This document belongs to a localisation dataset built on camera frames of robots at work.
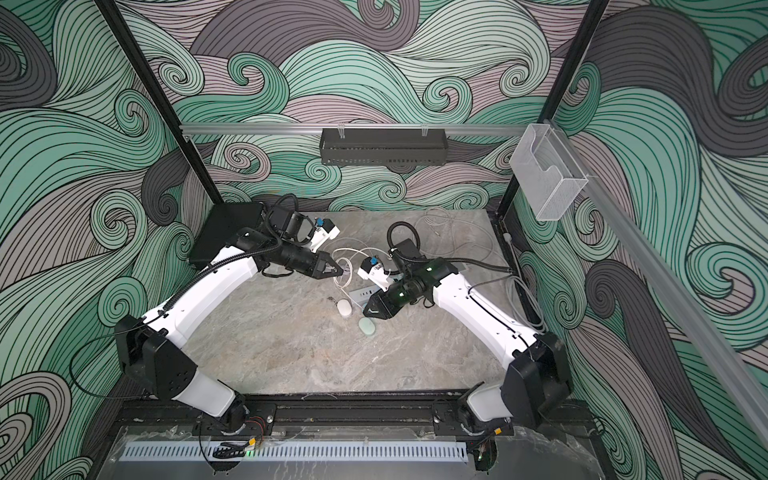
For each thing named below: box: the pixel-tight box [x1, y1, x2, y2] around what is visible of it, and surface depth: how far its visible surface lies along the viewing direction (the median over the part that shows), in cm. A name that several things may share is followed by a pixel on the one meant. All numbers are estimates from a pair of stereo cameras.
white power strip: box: [348, 287, 381, 307], surface depth 97 cm
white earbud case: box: [337, 299, 353, 316], surface depth 94 cm
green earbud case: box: [358, 317, 376, 335], surface depth 89 cm
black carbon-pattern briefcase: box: [189, 202, 263, 269], surface depth 117 cm
